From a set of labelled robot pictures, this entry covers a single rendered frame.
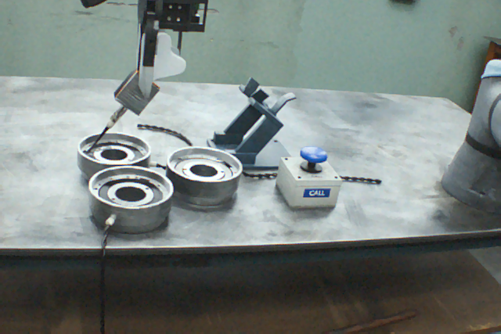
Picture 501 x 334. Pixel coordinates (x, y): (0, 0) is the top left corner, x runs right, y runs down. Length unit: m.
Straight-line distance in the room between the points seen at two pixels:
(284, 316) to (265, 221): 0.28
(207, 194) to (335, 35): 1.91
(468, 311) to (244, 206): 0.55
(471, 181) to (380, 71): 1.86
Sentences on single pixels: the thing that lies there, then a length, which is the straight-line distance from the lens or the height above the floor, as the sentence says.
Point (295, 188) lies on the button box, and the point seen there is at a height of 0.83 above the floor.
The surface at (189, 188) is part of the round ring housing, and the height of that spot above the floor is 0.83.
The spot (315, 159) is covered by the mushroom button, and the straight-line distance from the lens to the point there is 0.78.
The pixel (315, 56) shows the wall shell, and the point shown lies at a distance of 2.57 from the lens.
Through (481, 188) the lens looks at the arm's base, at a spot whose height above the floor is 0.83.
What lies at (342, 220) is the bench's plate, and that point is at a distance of 0.78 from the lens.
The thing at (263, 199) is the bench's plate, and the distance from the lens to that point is 0.79.
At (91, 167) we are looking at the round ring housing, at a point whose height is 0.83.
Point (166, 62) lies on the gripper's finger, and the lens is 0.74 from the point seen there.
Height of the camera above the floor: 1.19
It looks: 24 degrees down
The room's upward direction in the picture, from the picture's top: 9 degrees clockwise
